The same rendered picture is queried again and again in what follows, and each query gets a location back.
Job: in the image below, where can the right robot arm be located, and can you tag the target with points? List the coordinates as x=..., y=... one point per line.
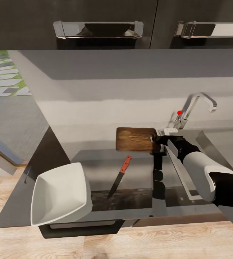
x=213, y=181

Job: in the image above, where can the parer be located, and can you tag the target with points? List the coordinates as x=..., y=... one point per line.
x=120, y=175

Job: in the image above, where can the fixed window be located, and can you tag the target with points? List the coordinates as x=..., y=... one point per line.
x=22, y=123

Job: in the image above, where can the drop in sink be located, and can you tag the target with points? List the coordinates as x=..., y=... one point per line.
x=216, y=143

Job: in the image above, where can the dishwasher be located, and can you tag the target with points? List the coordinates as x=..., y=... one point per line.
x=84, y=229

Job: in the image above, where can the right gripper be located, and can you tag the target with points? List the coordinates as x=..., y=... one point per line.
x=159, y=139

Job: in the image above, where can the cutting board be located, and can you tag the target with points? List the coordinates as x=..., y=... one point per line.
x=136, y=139

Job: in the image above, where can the bowl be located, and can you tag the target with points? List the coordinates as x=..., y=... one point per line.
x=57, y=193

